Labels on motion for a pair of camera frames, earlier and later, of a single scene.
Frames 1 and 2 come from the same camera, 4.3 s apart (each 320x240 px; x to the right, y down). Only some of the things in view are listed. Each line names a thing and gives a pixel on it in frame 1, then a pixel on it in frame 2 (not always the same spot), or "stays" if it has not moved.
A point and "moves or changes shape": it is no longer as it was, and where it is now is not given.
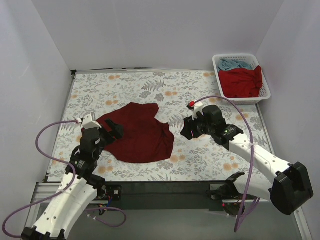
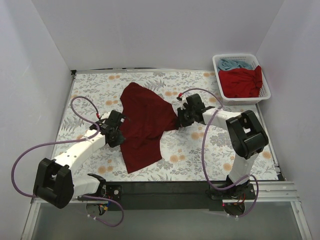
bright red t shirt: x=241 y=83 stays
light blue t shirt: x=230 y=63 stays
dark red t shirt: x=145 y=138 moves or changes shape
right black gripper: x=192 y=127 → x=182 y=118
